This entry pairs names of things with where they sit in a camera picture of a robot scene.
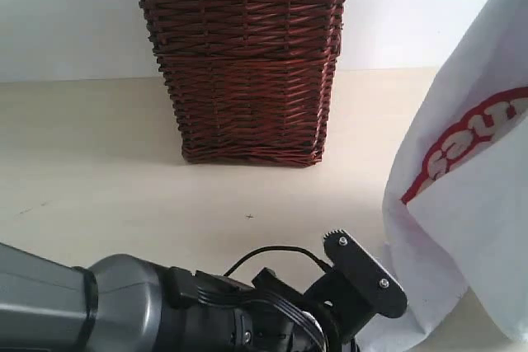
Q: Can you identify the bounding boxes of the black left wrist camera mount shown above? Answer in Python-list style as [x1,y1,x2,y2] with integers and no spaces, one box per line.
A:
[304,229,408,335]

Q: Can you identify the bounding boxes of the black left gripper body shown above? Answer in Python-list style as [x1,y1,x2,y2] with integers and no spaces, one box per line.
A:
[168,267,360,352]

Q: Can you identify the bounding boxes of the black left camera cable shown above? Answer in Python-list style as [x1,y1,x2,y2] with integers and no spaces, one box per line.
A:
[223,246,332,277]

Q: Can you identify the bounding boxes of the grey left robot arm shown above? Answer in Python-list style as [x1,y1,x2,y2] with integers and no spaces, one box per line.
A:
[1,245,371,351]

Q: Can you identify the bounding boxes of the white t-shirt red lettering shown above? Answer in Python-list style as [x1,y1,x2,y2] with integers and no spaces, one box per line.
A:
[383,0,527,341]

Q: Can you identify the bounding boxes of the dark red wicker basket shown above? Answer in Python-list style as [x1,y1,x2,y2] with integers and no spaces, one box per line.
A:
[139,0,345,167]

